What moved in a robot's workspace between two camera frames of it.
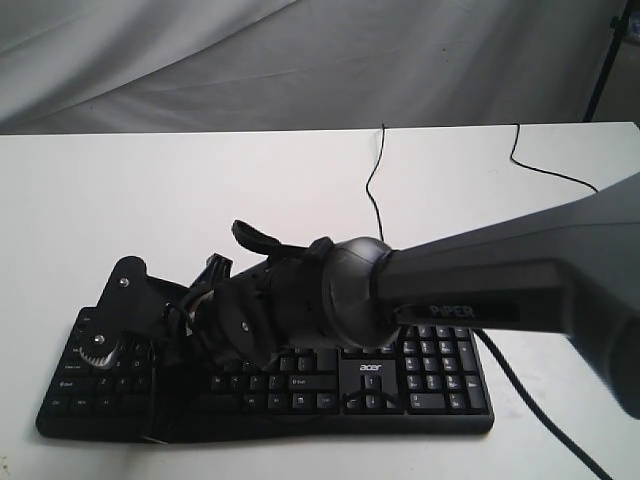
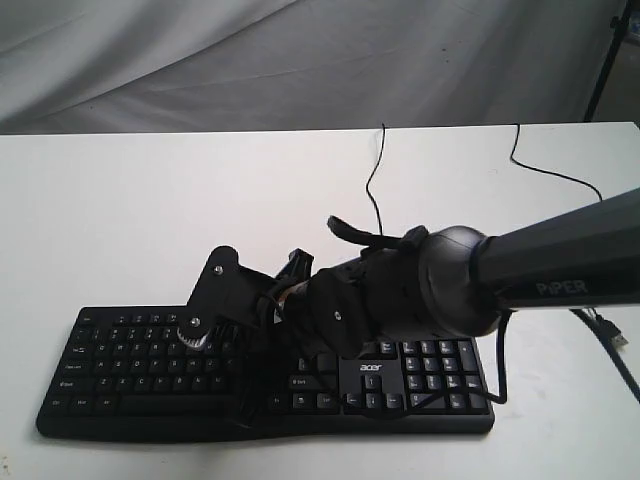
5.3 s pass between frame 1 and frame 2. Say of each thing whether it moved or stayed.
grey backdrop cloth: stayed
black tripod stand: stayed
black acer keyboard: stayed
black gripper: moved
